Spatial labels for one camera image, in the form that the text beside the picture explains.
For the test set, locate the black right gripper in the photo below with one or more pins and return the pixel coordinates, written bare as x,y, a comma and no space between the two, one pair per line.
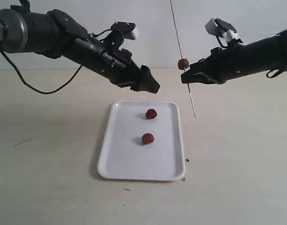
219,67

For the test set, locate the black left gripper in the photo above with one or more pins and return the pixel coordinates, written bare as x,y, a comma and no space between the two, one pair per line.
115,66

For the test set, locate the red date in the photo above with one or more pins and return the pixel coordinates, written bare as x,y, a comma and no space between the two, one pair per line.
183,64
151,114
147,138

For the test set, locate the red date top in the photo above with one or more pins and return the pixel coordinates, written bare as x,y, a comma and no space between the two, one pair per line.
151,114

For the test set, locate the thin metal skewer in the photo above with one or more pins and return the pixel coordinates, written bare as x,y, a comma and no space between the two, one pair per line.
181,53

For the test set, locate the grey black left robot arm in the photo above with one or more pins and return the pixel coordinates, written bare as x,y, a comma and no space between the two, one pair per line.
56,34

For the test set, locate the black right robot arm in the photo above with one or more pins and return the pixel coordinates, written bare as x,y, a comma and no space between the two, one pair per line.
269,54

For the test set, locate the white rectangular plastic tray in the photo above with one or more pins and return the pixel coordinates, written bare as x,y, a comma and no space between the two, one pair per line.
123,156

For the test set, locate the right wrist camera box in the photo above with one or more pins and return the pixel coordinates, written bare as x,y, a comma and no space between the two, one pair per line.
225,32

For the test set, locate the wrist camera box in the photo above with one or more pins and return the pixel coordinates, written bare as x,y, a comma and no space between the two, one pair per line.
225,32
128,29

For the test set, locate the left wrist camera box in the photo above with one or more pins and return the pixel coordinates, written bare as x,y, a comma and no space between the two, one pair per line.
128,29

